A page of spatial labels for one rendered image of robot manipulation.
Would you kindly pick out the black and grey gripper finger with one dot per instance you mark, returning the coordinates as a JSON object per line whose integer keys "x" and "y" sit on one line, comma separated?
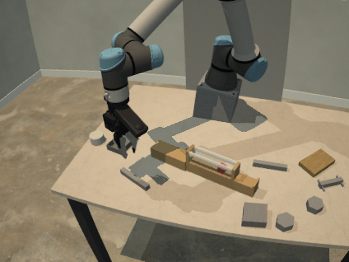
{"x": 132, "y": 139}
{"x": 119, "y": 140}

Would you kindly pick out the grey cylinder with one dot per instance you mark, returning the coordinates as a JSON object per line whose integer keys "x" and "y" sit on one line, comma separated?
{"x": 97, "y": 138}

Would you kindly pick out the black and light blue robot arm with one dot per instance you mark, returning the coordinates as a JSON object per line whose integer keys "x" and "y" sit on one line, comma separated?
{"x": 116, "y": 66}

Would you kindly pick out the brown wooden board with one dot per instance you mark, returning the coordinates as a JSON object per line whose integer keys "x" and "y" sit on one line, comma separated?
{"x": 316, "y": 162}

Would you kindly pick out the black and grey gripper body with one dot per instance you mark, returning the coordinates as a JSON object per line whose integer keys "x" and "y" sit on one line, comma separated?
{"x": 111, "y": 120}

